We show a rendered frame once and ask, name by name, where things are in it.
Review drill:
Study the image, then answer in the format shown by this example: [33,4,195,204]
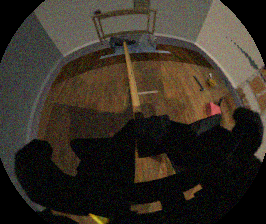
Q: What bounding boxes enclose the yellow rectangular block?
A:
[90,214,108,224]

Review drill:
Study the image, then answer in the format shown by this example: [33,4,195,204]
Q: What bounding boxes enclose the red rectangular block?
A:
[207,102,222,116]

